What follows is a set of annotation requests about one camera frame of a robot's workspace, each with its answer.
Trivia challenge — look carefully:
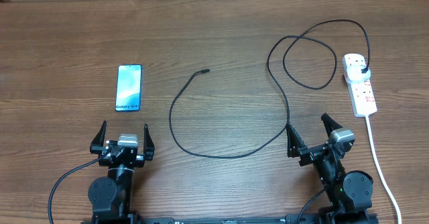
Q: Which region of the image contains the white charger plug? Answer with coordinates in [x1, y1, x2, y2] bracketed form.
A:
[345, 66, 371, 84]

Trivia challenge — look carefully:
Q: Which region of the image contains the white power strip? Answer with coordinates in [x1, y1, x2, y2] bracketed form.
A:
[342, 54, 377, 117]

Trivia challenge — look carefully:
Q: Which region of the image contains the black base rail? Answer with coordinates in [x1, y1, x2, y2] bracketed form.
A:
[81, 214, 379, 224]

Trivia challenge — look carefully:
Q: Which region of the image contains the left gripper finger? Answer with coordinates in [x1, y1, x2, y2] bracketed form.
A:
[90, 121, 107, 154]
[143, 124, 155, 160]

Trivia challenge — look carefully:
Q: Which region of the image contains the white power strip cord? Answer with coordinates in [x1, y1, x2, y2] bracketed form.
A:
[364, 115, 403, 224]

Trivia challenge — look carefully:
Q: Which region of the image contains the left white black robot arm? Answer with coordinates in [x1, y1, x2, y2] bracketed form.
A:
[88, 121, 155, 223]

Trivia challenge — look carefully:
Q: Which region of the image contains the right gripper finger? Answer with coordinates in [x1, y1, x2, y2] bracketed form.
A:
[286, 122, 307, 158]
[320, 113, 342, 137]

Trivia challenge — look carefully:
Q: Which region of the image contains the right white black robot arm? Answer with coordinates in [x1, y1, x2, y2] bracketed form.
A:
[285, 113, 378, 224]

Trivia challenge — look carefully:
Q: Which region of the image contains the blue Galaxy smartphone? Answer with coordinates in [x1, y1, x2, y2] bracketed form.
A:
[115, 64, 143, 112]

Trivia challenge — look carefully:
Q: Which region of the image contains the black USB charging cable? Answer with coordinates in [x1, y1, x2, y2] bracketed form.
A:
[168, 19, 371, 160]

